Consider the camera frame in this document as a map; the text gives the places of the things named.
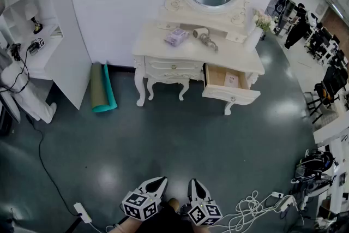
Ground tangle of white cables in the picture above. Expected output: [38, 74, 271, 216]
[218, 190, 300, 233]

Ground white shelf unit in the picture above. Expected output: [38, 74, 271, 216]
[0, 0, 92, 110]

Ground person's black clothing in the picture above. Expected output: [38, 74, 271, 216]
[136, 206, 194, 233]

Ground white padded bundle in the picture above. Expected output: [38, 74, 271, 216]
[0, 65, 58, 125]

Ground person's left forearm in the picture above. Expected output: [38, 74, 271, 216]
[107, 217, 142, 233]

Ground idle hand-held gripper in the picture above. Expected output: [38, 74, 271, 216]
[27, 37, 46, 56]

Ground pile of black headgear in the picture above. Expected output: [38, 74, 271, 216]
[290, 148, 339, 200]

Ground person's brown shoe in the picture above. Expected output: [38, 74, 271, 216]
[167, 198, 180, 212]

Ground cream hair dryer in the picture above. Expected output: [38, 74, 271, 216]
[192, 27, 219, 52]

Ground teal rolled mat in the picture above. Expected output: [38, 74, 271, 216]
[92, 63, 118, 113]

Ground row of black office chairs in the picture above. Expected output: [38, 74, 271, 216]
[304, 26, 349, 74]

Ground small table lamp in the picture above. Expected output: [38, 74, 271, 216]
[24, 2, 44, 35]

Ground white dressing table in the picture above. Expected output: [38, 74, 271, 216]
[132, 0, 266, 116]

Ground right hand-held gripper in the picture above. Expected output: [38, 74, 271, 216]
[186, 178, 224, 227]

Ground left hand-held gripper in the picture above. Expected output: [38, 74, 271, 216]
[121, 176, 169, 221]

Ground black orange desk chair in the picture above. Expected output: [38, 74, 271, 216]
[304, 67, 344, 125]

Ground black floor cable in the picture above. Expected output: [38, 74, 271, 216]
[26, 114, 82, 218]

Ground wooden drawer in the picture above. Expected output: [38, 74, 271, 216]
[201, 63, 262, 106]

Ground black shelf cable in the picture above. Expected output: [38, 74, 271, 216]
[0, 47, 31, 95]

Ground pale paper packet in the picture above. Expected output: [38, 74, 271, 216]
[224, 72, 240, 88]

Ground purple wet wipes pack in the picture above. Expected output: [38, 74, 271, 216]
[163, 28, 190, 47]

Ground white vase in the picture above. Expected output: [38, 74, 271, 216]
[244, 26, 264, 52]

